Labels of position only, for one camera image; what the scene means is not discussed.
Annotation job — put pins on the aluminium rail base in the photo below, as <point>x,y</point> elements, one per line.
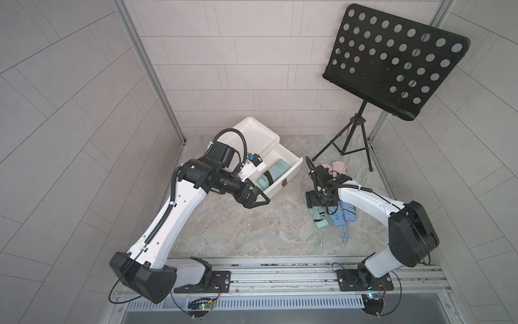
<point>300,283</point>

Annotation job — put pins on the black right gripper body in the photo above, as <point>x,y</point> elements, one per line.
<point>318,198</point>

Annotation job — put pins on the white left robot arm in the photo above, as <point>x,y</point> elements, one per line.
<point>143,268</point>

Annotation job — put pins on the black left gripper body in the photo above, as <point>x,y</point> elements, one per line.
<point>229,183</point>

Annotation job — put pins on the blue folded umbrella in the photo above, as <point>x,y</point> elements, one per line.
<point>348,211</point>
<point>337,215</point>

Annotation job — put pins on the circuit board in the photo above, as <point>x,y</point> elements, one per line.
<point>373,304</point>
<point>201,305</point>

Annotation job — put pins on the right circuit board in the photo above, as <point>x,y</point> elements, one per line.
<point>373,304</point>

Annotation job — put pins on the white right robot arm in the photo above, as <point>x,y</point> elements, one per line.
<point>411,234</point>

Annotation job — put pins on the pink folded umbrella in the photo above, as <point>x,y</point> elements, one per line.
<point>338,167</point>
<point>328,168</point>

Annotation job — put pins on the white top drawer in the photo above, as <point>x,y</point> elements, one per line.
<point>279,152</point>

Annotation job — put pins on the pink folded umbrella left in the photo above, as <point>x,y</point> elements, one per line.
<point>328,168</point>

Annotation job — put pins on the white drawer cabinet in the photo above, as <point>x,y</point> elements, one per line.
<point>259,139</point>

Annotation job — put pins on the mint green umbrella black band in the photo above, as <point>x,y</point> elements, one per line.
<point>276,171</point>

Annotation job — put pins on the black music stand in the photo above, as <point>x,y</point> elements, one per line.
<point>389,62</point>

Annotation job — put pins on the pink folded umbrella right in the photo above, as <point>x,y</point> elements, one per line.
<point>338,167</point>

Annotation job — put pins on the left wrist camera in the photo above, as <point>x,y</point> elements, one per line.
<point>254,163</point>

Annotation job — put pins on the left circuit board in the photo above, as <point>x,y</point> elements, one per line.
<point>201,305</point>

